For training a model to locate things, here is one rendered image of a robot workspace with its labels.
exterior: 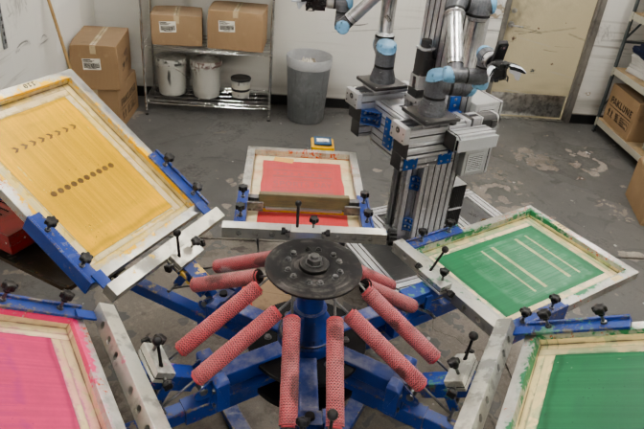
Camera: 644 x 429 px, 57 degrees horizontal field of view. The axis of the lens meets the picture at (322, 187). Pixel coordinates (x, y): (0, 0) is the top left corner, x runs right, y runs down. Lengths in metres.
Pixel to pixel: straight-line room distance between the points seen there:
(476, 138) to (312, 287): 1.70
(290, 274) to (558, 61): 5.48
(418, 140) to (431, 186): 0.58
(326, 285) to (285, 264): 0.15
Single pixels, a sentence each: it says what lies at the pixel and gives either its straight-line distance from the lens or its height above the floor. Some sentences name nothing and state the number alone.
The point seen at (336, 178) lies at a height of 0.96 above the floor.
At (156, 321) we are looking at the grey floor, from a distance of 3.58.
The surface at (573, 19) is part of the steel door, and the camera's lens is 6.82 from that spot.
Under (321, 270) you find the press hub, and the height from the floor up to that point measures 1.32.
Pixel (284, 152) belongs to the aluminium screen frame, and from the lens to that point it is 3.18.
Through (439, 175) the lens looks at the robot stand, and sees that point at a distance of 3.62.
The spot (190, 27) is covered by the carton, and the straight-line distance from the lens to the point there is 5.79.
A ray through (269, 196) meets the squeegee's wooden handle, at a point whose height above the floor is 1.05.
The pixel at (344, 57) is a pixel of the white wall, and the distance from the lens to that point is 6.27.
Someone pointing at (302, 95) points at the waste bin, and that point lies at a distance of 5.83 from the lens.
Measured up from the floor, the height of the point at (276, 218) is 0.96.
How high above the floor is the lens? 2.41
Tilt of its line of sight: 30 degrees down
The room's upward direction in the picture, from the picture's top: 6 degrees clockwise
